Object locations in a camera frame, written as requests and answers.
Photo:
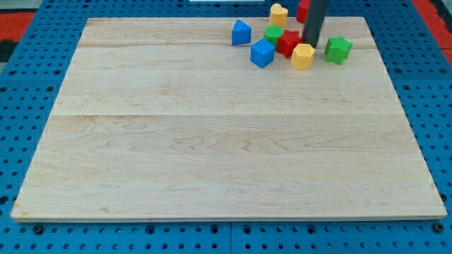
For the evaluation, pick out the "green star block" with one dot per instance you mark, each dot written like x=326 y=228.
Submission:
x=337 y=49

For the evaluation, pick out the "red star block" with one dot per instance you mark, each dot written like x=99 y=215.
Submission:
x=287 y=42

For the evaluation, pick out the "yellow hexagon block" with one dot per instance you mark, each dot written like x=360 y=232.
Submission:
x=302 y=56

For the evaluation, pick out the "light wooden board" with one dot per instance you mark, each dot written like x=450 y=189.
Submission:
x=163 y=120

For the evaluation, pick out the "blue cube block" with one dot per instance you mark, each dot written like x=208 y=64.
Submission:
x=262 y=53

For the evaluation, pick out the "blue triangle block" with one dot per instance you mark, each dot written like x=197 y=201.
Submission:
x=241 y=33

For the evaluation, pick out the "green cylinder block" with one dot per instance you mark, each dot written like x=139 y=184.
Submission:
x=272 y=34

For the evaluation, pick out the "yellow heart block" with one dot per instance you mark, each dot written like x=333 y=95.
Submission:
x=278 y=15

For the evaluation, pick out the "red block at edge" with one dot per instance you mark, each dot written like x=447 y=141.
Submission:
x=302 y=10

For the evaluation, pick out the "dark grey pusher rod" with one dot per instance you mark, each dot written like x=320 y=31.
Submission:
x=314 y=21

